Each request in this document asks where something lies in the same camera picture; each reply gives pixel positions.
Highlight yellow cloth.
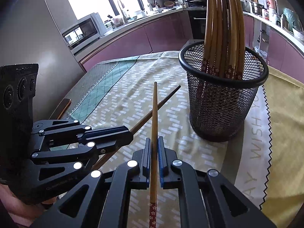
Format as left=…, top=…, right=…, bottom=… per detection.
left=259, top=65, right=304, bottom=228

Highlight black mesh basket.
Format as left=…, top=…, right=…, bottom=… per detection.
left=179, top=40, right=269, bottom=143

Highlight pink peninsula cabinets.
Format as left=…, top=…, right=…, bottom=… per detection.
left=242, top=14, right=304, bottom=73

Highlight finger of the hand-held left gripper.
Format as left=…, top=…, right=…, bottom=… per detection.
left=30, top=138, right=133, bottom=196
left=33, top=119, right=134, bottom=144

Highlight dark brown chopstick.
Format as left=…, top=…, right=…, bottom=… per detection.
left=91, top=85, right=181, bottom=171

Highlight green and beige patterned tablecloth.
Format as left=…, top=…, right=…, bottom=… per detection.
left=57, top=51, right=272, bottom=228

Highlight silver microwave oven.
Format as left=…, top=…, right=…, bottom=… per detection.
left=61, top=12, right=107, bottom=50

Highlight brown-edged dark flat object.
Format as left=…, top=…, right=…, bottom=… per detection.
left=51, top=98, right=72, bottom=120

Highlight black built-in oven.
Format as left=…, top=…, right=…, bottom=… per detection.
left=188, top=9, right=207, bottom=41

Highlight steel faucet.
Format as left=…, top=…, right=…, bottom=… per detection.
left=117, top=0, right=129, bottom=25

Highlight person's left hand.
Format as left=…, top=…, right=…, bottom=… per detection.
left=3, top=186, right=57, bottom=226

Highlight stainless steel pot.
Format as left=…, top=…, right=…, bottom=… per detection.
left=249, top=1, right=264, bottom=15

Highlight pink lower cabinets under window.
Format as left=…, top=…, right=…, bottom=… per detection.
left=79, top=9, right=193, bottom=72

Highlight bunch of bamboo chopsticks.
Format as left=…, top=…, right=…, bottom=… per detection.
left=201, top=0, right=246, bottom=79

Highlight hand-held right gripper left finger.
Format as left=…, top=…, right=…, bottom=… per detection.
left=30, top=136, right=152, bottom=228

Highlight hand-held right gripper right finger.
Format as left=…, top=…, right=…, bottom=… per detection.
left=157, top=136, right=277, bottom=228

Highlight grey refrigerator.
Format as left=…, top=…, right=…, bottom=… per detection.
left=0, top=0, right=87, bottom=124

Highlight floral-tipped bamboo chopstick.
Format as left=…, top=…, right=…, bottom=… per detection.
left=148, top=82, right=158, bottom=228

